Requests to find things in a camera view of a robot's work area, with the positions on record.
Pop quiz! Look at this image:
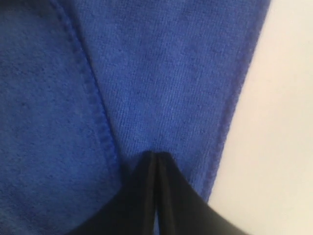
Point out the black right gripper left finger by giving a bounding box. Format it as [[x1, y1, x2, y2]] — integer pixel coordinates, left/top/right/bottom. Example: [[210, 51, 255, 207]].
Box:
[[68, 151, 157, 235]]

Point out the blue towel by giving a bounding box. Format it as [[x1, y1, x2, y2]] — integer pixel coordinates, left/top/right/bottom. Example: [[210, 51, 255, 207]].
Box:
[[0, 0, 270, 235]]

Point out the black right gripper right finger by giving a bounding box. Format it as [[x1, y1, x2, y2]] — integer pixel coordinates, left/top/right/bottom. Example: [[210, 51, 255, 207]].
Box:
[[156, 152, 245, 235]]

